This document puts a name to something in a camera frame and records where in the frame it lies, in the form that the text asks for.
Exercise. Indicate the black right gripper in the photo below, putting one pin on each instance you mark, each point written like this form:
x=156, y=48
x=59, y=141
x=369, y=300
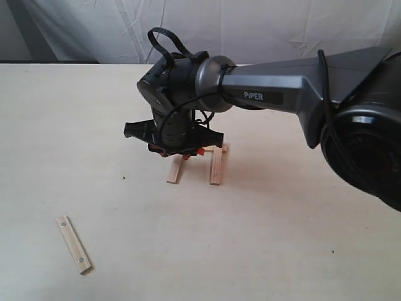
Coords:
x=170, y=92

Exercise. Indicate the wooden stick with magnets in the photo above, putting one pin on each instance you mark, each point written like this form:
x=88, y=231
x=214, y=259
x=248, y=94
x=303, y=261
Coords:
x=216, y=164

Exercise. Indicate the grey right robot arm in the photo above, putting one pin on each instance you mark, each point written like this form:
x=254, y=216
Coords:
x=347, y=104

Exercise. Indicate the plain wooden stick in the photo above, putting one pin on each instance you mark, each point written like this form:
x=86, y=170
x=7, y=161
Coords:
x=175, y=169

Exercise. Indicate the white backdrop cloth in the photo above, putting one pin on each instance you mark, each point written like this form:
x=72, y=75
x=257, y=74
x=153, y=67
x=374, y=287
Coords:
x=246, y=31

